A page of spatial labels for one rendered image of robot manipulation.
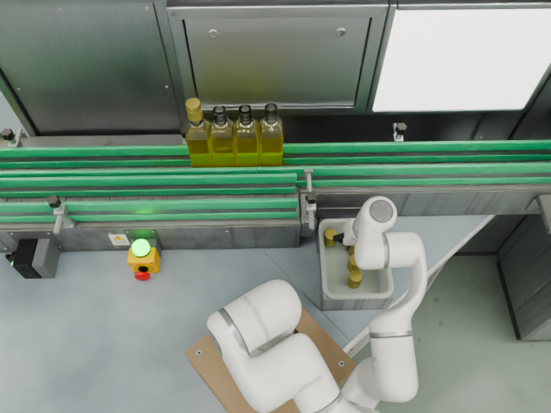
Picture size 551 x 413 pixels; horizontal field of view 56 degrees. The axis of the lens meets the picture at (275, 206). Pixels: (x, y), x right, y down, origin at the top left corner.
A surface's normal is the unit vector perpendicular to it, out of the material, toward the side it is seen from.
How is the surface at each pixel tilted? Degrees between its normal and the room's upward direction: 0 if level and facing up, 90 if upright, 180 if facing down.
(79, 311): 0
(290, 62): 90
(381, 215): 15
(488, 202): 90
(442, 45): 90
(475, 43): 90
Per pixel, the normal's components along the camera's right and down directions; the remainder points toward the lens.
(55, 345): 0.00, -0.53
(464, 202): 0.02, 0.85
